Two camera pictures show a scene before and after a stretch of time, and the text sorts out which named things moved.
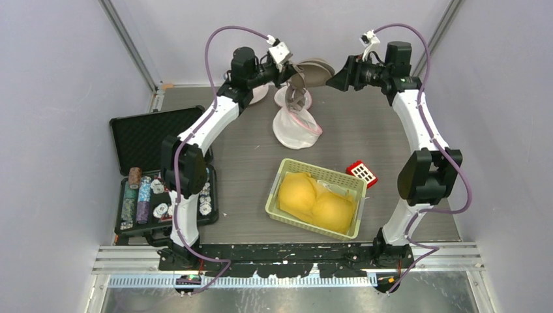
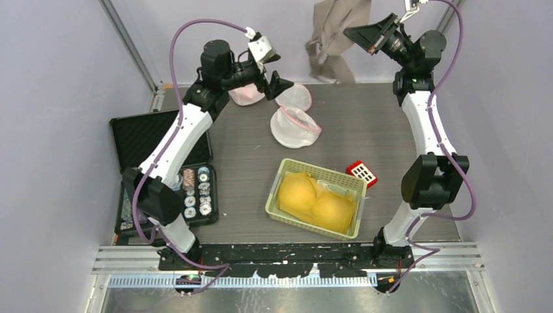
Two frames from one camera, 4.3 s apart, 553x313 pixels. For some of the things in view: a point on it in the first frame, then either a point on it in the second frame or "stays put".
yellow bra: (329, 207) stays put
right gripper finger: (340, 80) to (381, 30)
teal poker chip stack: (129, 202) stays put
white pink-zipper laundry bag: (295, 129) stays put
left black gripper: (283, 75) to (276, 85)
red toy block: (359, 169) stays put
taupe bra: (313, 72) to (328, 42)
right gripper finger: (339, 81) to (366, 37)
